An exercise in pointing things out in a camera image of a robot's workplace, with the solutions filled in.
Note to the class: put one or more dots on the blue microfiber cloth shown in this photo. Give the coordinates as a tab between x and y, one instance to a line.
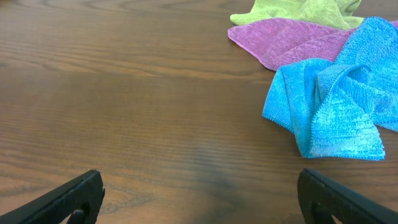
335	109

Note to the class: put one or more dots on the lower purple microfiber cloth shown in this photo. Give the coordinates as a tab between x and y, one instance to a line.
285	44

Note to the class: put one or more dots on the crumpled green microfiber cloth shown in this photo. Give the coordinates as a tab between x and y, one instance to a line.
332	13

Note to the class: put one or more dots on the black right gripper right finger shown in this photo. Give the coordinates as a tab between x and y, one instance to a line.
322	200

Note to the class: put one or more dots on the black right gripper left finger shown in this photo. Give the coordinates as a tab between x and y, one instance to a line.
78	201

